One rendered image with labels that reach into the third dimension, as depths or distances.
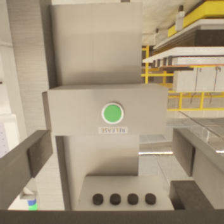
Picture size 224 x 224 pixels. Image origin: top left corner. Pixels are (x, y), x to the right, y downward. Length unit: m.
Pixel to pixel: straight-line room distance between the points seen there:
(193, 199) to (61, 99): 0.34
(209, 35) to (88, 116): 2.75
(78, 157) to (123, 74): 0.22
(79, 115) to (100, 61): 0.13
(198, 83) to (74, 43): 7.33
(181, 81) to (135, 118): 7.03
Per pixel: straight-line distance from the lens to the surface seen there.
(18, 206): 1.68
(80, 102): 0.26
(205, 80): 7.71
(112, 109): 0.25
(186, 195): 0.42
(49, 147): 0.17
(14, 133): 1.31
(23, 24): 0.35
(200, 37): 2.85
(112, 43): 0.34
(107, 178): 0.41
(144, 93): 0.26
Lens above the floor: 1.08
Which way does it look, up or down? 15 degrees up
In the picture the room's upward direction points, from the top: 179 degrees clockwise
